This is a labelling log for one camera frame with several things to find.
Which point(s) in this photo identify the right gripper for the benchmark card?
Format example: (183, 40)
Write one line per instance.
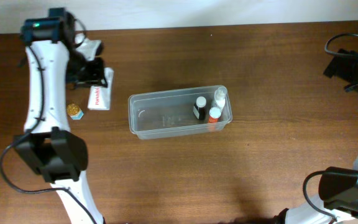
(335, 65)

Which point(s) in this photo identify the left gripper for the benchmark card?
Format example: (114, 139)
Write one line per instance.
(91, 78)

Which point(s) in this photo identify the white Panadol box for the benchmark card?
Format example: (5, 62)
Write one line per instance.
(100, 97)

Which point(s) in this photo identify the small gold lid jar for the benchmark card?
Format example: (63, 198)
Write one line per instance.
(74, 111)

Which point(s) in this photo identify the dark bottle white cap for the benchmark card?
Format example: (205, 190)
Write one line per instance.
(199, 108)

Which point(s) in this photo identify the orange tube white cap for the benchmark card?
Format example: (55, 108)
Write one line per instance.
(214, 115)

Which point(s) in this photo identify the white spray bottle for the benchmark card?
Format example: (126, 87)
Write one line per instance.
(219, 99)

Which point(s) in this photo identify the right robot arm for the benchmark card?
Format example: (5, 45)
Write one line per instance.
(332, 194)

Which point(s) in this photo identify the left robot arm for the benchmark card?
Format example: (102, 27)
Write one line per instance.
(58, 55)

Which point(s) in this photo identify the clear plastic container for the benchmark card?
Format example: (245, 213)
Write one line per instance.
(166, 114)

